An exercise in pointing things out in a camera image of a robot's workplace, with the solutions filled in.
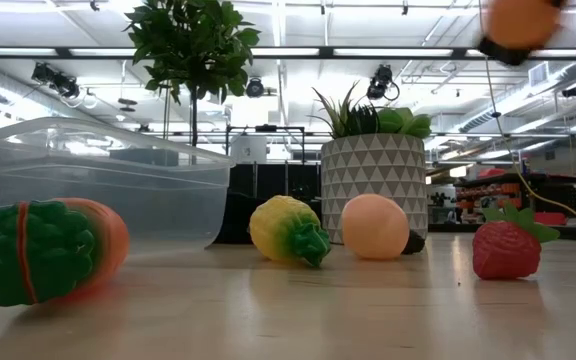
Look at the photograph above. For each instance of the leafy green artificial tree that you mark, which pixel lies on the leafy green artificial tree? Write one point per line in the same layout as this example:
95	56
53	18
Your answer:
193	45

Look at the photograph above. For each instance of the red bin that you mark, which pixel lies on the red bin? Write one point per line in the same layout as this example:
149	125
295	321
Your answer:
550	218

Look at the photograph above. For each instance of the orange toy fruit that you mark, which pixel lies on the orange toy fruit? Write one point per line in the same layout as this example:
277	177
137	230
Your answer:
520	22

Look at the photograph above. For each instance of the small dark toy produce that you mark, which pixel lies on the small dark toy produce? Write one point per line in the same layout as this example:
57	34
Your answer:
414	243

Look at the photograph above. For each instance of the yellow toy pineapple green top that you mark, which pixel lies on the yellow toy pineapple green top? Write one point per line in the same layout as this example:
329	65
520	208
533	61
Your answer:
278	227

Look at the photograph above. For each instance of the orange toy carrot green top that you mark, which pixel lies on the orange toy carrot green top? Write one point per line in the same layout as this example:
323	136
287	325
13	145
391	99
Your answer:
43	250

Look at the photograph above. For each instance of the black overhead frame beam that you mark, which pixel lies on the black overhead frame beam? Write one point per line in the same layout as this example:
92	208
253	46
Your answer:
328	52

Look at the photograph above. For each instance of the red toy strawberry green leaves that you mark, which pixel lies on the red toy strawberry green leaves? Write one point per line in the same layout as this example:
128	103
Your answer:
505	252

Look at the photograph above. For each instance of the black ceiling spotlight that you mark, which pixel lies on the black ceiling spotlight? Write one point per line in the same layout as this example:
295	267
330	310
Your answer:
574	90
380	80
60	82
255	88

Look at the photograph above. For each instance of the green succulent plant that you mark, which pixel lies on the green succulent plant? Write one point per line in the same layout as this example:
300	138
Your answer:
363	122

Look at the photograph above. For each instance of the white ceiling air vent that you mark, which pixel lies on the white ceiling air vent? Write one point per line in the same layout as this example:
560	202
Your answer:
538	74

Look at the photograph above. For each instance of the clear plastic tupperware container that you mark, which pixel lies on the clear plastic tupperware container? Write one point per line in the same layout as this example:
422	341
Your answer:
118	200

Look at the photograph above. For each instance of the grey white triangle-pattern planter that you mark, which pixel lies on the grey white triangle-pattern planter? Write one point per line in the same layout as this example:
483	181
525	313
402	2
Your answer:
373	170

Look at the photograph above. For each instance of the black workbench with orange bins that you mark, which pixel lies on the black workbench with orange bins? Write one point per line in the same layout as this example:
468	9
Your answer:
568	192

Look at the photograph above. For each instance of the pale orange toy peach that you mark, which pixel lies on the pale orange toy peach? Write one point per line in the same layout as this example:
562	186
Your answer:
375	227

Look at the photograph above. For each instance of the white box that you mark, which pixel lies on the white box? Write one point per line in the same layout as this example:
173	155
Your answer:
249	149

